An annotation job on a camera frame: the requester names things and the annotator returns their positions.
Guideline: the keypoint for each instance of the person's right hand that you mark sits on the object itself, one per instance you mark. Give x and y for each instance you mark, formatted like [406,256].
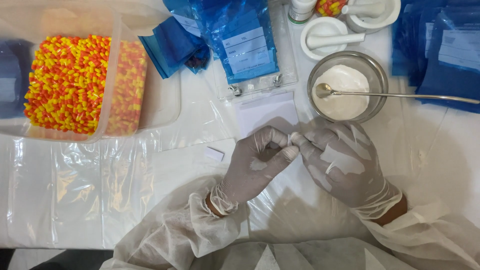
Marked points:
[345,165]

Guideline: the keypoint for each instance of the person's left hand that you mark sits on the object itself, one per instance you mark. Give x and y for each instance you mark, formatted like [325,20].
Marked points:
[251,168]

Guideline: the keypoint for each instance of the small white paper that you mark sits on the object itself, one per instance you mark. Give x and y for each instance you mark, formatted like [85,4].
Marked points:
[290,140]

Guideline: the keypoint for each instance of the folded white paper packet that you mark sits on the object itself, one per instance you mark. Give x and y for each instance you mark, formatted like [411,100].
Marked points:
[214,153]

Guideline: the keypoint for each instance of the white powder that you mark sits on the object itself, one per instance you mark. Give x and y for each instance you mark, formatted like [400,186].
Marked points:
[345,107]

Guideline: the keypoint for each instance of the stack of white paper sheets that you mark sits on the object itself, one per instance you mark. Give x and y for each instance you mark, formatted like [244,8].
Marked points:
[266,110]

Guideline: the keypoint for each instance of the metal wing nut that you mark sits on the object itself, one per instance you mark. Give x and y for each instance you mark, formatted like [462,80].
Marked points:
[277,80]
[235,90]

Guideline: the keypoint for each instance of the white disposable gown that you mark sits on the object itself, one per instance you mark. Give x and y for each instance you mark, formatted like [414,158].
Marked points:
[285,255]

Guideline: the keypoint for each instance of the steel bowl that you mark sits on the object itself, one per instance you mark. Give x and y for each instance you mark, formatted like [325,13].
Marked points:
[378,75]

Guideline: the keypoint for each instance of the long metal spoon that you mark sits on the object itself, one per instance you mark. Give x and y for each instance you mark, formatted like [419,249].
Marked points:
[412,96]

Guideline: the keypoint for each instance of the clear plastic container lid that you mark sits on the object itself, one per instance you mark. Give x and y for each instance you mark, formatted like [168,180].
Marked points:
[163,97]

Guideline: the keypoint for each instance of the clear acrylic board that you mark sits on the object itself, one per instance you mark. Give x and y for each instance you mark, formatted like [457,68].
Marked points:
[287,56]

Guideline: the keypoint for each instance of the long white pestle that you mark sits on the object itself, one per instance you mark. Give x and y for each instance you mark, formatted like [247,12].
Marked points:
[333,40]

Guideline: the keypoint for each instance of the stack of labelled blue bags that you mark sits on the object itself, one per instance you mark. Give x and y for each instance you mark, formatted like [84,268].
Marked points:
[243,41]

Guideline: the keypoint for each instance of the heap of blue plastic bags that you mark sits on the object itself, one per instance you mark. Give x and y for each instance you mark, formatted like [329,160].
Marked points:
[450,78]

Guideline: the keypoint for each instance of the small white mortar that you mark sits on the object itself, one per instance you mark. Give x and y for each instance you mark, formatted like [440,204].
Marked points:
[322,25]

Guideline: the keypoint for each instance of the folded blue plastic bags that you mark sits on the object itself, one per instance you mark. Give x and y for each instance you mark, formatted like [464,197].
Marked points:
[172,48]

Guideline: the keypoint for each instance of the large white mortar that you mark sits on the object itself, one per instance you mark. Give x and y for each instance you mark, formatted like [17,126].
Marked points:
[390,17]

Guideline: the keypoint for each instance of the short white pestle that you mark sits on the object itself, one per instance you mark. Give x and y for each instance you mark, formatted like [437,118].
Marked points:
[362,9]

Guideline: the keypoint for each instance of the small tub of capsules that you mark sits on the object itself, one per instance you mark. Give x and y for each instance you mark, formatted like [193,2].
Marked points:
[330,6]

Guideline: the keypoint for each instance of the white medicine bottle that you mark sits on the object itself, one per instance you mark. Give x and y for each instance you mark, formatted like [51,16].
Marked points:
[301,10]

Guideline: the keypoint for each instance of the clear plastic table sheet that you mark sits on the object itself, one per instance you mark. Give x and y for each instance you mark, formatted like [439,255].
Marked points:
[75,187]

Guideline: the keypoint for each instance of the heap of orange yellow capsules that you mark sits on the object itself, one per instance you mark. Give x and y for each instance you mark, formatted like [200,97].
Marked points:
[71,82]

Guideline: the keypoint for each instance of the clear plastic container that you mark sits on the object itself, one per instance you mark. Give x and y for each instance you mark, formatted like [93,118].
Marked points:
[112,22]

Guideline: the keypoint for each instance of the blue bag behind container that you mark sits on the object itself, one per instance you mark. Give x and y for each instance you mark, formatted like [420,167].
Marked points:
[13,75]

